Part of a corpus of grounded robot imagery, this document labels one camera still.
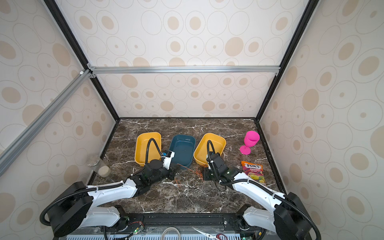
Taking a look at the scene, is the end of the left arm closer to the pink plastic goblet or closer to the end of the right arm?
the end of the right arm

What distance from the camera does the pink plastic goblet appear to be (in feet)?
2.94

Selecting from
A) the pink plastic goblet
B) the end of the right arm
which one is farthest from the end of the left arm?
the pink plastic goblet
